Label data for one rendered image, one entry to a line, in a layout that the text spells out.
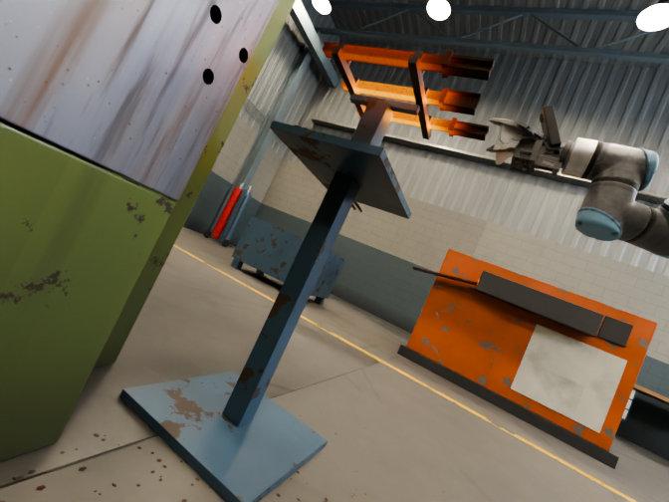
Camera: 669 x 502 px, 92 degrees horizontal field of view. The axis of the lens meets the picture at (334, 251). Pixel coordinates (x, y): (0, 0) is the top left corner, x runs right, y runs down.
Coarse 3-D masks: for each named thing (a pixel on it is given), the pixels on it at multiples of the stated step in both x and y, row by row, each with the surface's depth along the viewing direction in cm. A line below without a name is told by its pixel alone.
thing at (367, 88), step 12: (360, 84) 95; (372, 84) 93; (384, 84) 92; (384, 96) 93; (396, 96) 91; (408, 96) 88; (432, 96) 85; (444, 96) 83; (456, 96) 83; (468, 96) 82; (480, 96) 81; (444, 108) 85; (456, 108) 83; (468, 108) 81
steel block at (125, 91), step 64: (0, 0) 31; (64, 0) 35; (128, 0) 40; (192, 0) 48; (256, 0) 58; (0, 64) 33; (64, 64) 37; (128, 64) 43; (192, 64) 51; (64, 128) 40; (128, 128) 47; (192, 128) 56
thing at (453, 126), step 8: (392, 112) 102; (392, 120) 104; (400, 120) 102; (408, 120) 100; (416, 120) 99; (432, 120) 97; (440, 120) 96; (456, 120) 93; (432, 128) 98; (440, 128) 97; (448, 128) 94; (456, 128) 93; (464, 128) 93; (472, 128) 92; (480, 128) 91; (488, 128) 90; (464, 136) 94; (472, 136) 93; (480, 136) 91
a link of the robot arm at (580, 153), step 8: (576, 144) 78; (584, 144) 77; (592, 144) 76; (576, 152) 77; (584, 152) 77; (592, 152) 76; (568, 160) 78; (576, 160) 78; (584, 160) 77; (568, 168) 80; (576, 168) 78; (584, 168) 78; (576, 176) 81
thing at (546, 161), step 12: (528, 144) 84; (540, 144) 82; (516, 156) 83; (528, 156) 83; (540, 156) 82; (552, 156) 82; (564, 156) 79; (516, 168) 88; (528, 168) 86; (540, 168) 83; (552, 168) 81
